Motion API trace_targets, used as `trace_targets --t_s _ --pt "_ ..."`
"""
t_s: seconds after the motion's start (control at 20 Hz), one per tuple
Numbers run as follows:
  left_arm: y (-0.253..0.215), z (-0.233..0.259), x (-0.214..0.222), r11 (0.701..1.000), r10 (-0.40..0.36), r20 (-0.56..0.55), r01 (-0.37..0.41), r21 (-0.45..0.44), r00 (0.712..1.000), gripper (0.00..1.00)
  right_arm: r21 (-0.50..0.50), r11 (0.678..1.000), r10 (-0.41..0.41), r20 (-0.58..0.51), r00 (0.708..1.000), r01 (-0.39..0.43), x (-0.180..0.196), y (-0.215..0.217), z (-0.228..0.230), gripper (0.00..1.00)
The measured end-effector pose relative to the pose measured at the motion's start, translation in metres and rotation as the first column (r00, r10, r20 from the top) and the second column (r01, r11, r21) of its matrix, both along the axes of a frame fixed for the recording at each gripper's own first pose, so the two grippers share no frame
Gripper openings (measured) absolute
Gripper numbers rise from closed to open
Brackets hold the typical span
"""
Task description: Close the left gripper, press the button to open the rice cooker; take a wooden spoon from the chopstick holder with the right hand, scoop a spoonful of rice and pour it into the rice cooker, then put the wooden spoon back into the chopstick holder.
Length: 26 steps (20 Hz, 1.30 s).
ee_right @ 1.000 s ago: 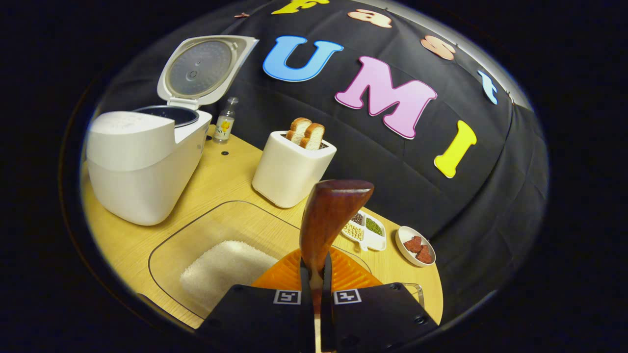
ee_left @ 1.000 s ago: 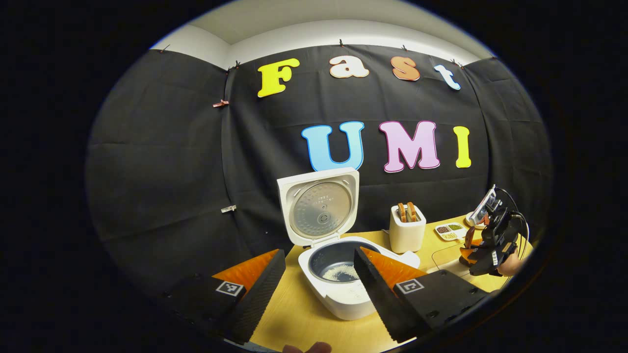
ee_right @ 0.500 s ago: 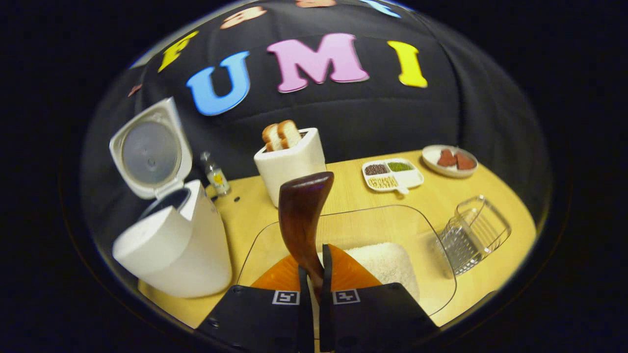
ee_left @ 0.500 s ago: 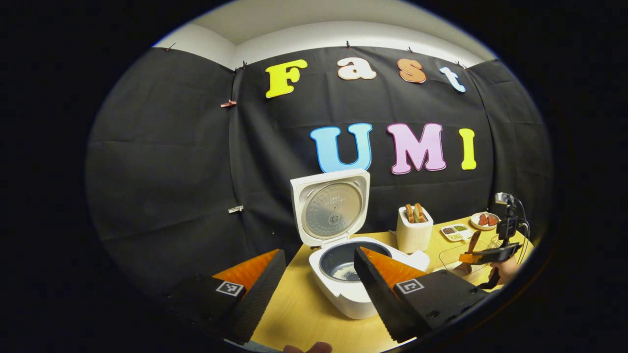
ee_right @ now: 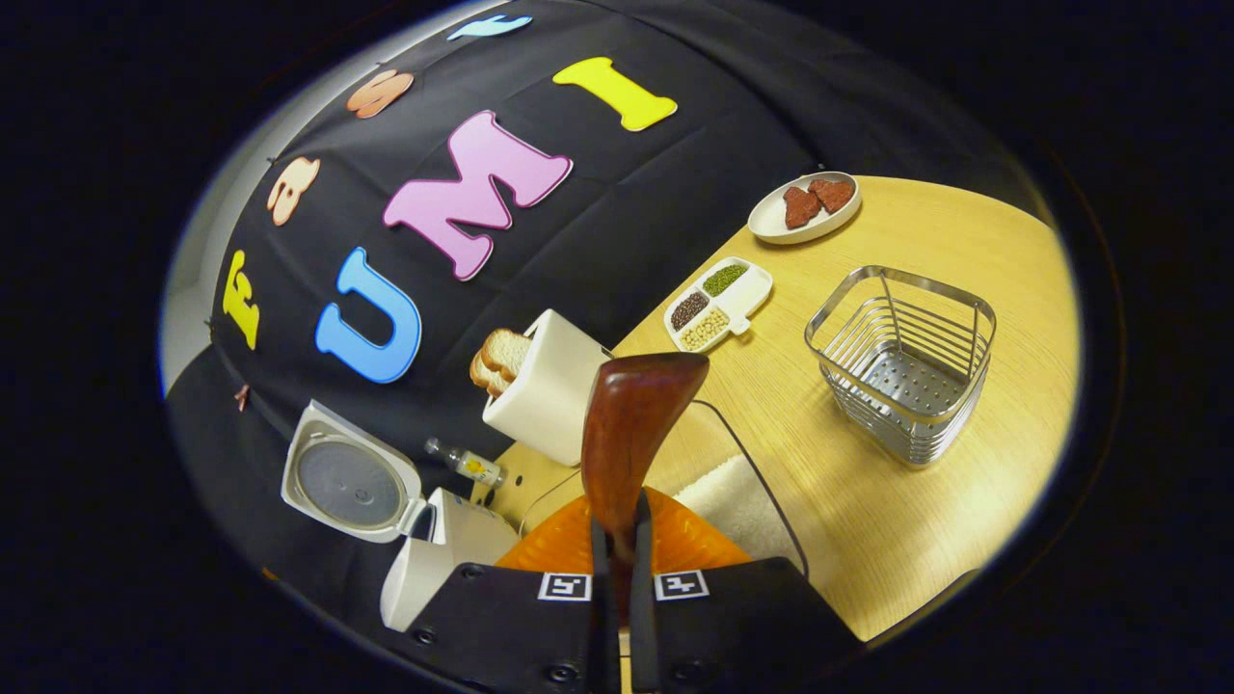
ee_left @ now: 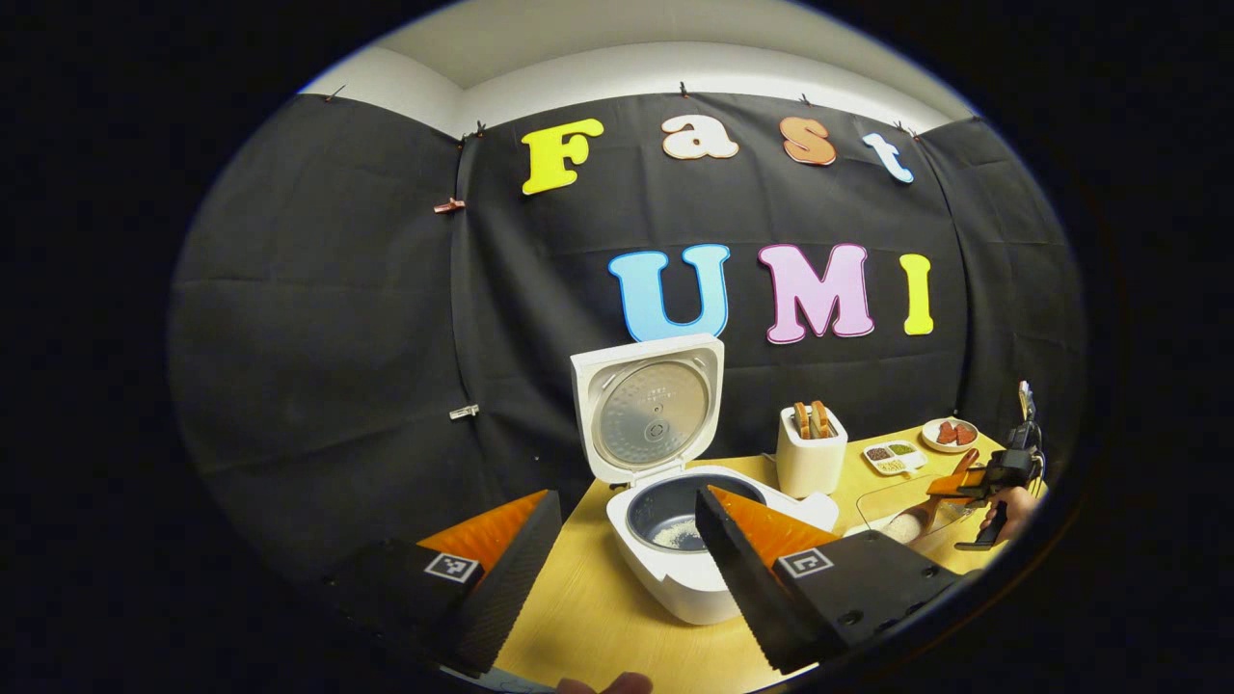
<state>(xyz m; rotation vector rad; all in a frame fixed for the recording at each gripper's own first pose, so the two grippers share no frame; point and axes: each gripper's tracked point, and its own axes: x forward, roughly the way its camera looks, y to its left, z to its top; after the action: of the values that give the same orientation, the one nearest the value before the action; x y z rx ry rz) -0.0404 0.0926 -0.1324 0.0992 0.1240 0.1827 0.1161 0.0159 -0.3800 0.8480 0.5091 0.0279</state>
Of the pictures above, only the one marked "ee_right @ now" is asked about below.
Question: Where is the white divided bean dish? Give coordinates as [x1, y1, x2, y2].
[663, 256, 775, 354]

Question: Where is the white rice cooker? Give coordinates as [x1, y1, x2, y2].
[281, 399, 523, 634]

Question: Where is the white oval plate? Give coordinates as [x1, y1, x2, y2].
[748, 172, 863, 246]

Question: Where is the brown wooden spoon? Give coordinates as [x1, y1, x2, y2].
[581, 352, 711, 623]

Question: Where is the small glass bottle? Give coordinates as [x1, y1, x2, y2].
[425, 437, 506, 489]

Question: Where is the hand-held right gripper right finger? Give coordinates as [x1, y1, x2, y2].
[631, 485, 866, 694]

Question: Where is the toasted bread slice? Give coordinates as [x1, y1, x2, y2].
[469, 351, 512, 399]
[480, 328, 533, 383]

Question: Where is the black backdrop cloth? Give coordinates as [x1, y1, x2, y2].
[164, 0, 1057, 618]

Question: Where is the clear plastic rice container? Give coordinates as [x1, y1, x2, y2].
[521, 399, 812, 581]

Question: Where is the white toaster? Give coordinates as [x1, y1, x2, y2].
[482, 308, 614, 468]

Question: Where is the white rice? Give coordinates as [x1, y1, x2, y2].
[673, 453, 803, 572]

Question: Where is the red meat slice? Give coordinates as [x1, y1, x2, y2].
[782, 186, 821, 231]
[808, 178, 857, 215]

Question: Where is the metal wire chopstick holder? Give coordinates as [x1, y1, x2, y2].
[804, 265, 998, 468]

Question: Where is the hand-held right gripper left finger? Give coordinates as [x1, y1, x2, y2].
[405, 492, 619, 694]

